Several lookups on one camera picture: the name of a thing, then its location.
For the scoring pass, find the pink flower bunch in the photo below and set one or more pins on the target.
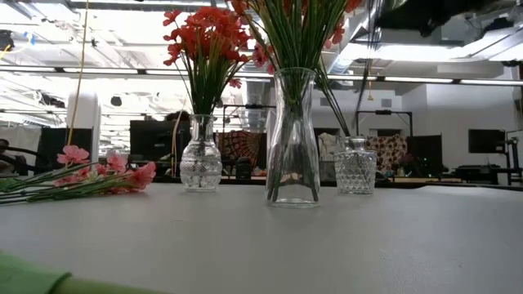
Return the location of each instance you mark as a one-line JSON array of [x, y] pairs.
[[339, 114], [141, 177]]

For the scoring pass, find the red flower bunch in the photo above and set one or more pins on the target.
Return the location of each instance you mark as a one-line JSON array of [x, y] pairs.
[[184, 41], [212, 28]]

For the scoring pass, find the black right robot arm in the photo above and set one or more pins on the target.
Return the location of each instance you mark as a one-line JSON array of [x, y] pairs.
[[429, 14]]

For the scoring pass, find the tall smooth glass vase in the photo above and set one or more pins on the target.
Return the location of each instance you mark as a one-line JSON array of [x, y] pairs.
[[292, 196]]

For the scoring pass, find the bulbous embossed glass vase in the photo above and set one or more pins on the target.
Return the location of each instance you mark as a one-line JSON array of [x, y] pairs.
[[200, 163]]

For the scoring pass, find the short diamond-cut glass vase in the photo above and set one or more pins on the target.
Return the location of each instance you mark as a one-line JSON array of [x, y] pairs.
[[355, 171]]

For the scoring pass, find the orange mandala tapestry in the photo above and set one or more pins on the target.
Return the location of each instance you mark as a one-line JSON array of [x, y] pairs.
[[241, 145]]

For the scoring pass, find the black office chair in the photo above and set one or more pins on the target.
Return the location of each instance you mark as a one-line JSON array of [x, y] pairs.
[[244, 167]]

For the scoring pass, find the white cloth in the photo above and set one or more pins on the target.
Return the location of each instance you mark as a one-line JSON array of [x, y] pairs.
[[329, 145]]

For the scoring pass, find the wide black partition panel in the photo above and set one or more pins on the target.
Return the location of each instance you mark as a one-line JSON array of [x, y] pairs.
[[155, 141]]

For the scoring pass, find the floral patterned cloth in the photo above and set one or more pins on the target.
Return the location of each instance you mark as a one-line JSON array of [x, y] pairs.
[[388, 149]]

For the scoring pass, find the long ceiling light strip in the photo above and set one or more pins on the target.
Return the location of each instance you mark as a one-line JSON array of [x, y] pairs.
[[417, 79], [102, 70]]

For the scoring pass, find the white pillar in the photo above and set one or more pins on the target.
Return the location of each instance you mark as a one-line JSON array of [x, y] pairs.
[[83, 122]]

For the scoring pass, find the narrow black partition panel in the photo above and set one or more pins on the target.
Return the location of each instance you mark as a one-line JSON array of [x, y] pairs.
[[53, 147]]

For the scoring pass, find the black background table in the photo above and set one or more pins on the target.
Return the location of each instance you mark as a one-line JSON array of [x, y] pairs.
[[478, 168]]

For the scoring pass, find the pink tulip with green stem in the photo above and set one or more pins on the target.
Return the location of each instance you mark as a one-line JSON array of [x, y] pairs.
[[24, 273]]

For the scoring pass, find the black metal frame stand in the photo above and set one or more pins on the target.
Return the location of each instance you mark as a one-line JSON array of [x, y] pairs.
[[249, 106], [384, 111]]

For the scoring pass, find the black wall monitor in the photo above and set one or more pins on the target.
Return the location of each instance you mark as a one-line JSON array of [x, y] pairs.
[[486, 141]]

